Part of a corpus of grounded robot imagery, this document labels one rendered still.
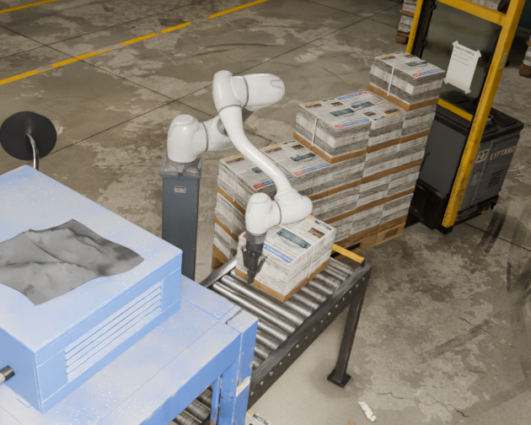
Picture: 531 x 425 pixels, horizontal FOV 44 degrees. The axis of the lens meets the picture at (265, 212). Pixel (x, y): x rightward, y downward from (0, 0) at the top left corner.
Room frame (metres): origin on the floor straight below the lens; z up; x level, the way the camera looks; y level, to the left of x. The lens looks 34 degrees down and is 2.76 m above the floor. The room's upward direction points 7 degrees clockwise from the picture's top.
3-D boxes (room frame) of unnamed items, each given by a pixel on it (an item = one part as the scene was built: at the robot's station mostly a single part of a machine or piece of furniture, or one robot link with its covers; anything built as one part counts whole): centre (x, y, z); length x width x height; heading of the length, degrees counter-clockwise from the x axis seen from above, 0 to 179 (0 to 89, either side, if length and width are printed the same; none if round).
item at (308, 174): (3.59, -0.25, 0.42); 1.17 x 0.39 x 0.83; 130
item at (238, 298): (2.17, 0.00, 0.77); 0.47 x 0.05 x 0.05; 58
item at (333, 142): (3.67, -0.35, 0.95); 0.38 x 0.29 x 0.23; 39
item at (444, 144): (4.58, -1.41, 0.40); 0.69 x 0.55 x 0.80; 40
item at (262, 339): (2.06, 0.07, 0.77); 0.47 x 0.05 x 0.05; 58
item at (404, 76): (4.06, -0.80, 0.65); 0.39 x 0.30 x 1.29; 40
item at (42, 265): (1.19, 0.48, 1.78); 0.32 x 0.28 x 0.05; 58
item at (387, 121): (3.86, -0.57, 0.95); 0.38 x 0.29 x 0.23; 42
